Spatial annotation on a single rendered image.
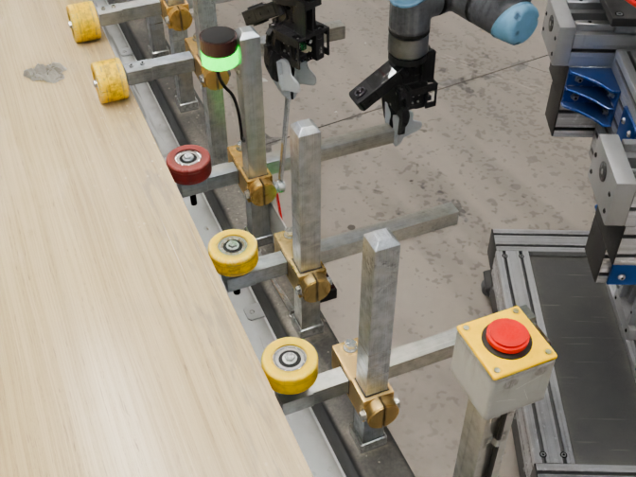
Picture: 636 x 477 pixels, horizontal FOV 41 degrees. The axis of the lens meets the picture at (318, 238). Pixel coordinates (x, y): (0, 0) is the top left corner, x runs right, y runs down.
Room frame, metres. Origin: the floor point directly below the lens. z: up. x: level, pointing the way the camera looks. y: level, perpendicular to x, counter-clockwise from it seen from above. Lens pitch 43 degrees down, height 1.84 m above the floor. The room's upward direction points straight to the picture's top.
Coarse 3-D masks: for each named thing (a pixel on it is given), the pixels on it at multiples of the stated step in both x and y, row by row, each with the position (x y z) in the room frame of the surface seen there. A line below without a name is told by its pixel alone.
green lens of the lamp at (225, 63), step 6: (234, 54) 1.19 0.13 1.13; (204, 60) 1.19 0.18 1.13; (210, 60) 1.18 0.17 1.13; (216, 60) 1.18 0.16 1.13; (222, 60) 1.18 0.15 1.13; (228, 60) 1.18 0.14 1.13; (234, 60) 1.19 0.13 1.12; (204, 66) 1.19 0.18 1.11; (210, 66) 1.18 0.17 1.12; (216, 66) 1.18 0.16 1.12; (222, 66) 1.18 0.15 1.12; (228, 66) 1.18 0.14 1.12; (234, 66) 1.19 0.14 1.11
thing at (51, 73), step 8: (40, 64) 1.51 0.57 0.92; (48, 64) 1.52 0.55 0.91; (56, 64) 1.52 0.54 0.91; (24, 72) 1.50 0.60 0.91; (32, 72) 1.50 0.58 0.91; (40, 72) 1.50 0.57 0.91; (48, 72) 1.49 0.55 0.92; (56, 72) 1.49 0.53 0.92; (48, 80) 1.48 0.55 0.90; (56, 80) 1.48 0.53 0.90
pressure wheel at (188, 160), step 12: (168, 156) 1.22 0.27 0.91; (180, 156) 1.23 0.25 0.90; (192, 156) 1.22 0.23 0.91; (204, 156) 1.22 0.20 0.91; (168, 168) 1.20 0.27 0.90; (180, 168) 1.19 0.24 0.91; (192, 168) 1.19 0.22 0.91; (204, 168) 1.20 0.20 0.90; (180, 180) 1.18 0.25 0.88; (192, 180) 1.18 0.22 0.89; (204, 180) 1.20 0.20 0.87; (192, 204) 1.22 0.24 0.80
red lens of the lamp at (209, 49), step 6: (234, 30) 1.22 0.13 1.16; (204, 42) 1.19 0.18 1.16; (228, 42) 1.19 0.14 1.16; (234, 42) 1.20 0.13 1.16; (204, 48) 1.19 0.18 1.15; (210, 48) 1.18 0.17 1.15; (216, 48) 1.18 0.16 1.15; (222, 48) 1.18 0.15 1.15; (228, 48) 1.19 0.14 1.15; (234, 48) 1.19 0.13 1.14; (204, 54) 1.19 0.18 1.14; (210, 54) 1.18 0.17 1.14; (216, 54) 1.18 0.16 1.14; (222, 54) 1.18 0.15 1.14; (228, 54) 1.19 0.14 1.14
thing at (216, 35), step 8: (208, 32) 1.22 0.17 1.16; (216, 32) 1.22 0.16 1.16; (224, 32) 1.22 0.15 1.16; (232, 32) 1.22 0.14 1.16; (208, 40) 1.19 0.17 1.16; (216, 40) 1.19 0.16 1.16; (224, 40) 1.19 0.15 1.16; (240, 64) 1.21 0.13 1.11; (240, 72) 1.21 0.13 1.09; (224, 88) 1.21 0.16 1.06; (232, 96) 1.21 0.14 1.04; (240, 120) 1.21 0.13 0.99; (240, 128) 1.21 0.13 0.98; (240, 136) 1.21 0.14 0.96
